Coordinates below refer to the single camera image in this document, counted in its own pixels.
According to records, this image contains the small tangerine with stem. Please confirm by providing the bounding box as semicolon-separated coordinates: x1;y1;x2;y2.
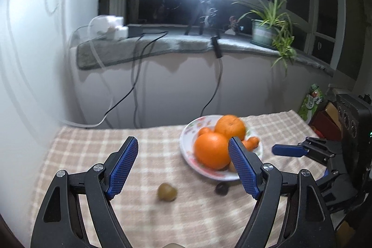
242;137;260;151

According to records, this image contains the dark plum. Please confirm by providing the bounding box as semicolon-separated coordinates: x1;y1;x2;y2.
214;182;229;196

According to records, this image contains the large mandarin orange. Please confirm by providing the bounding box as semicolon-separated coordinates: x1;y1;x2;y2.
214;115;246;140

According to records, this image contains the green-brown kiwi fruit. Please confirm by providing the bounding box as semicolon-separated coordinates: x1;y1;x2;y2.
157;182;178;202

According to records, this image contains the small orange kumquat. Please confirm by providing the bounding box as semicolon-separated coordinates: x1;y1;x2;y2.
198;127;212;137

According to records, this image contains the red box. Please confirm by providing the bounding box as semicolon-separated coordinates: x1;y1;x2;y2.
309;101;342;142

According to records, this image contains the large navel orange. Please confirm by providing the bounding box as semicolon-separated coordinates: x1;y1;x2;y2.
194;132;231;171

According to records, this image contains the green snack package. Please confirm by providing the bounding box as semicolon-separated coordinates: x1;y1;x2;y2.
298;84;324;124

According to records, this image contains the plaid beige tablecloth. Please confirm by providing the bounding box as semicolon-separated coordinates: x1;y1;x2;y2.
28;109;332;248

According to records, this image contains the floral white plate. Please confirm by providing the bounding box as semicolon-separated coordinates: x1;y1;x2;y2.
180;115;263;182

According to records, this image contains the potted spider plant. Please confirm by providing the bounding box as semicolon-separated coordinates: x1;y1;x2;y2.
236;0;297;75

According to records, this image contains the grey windowsill mat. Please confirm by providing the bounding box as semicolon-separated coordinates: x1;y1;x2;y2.
76;33;334;76

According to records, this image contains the small figurine on sill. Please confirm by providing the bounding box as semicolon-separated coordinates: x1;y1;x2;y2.
224;16;240;36

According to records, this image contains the white power adapter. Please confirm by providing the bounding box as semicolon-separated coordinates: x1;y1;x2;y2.
105;15;129;41

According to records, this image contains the black power brick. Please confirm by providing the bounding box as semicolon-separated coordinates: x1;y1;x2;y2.
127;24;144;38

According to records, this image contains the black tripod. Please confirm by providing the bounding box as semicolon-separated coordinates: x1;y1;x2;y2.
184;0;221;40

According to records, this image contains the white cable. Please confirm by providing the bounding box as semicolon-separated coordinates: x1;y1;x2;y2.
57;15;117;130

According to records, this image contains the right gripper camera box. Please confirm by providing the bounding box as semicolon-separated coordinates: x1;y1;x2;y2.
336;94;371;190

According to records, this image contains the black inline cable switch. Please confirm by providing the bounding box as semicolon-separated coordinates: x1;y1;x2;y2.
211;36;223;59

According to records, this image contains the black cable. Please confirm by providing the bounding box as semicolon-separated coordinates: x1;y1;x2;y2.
103;31;170;130

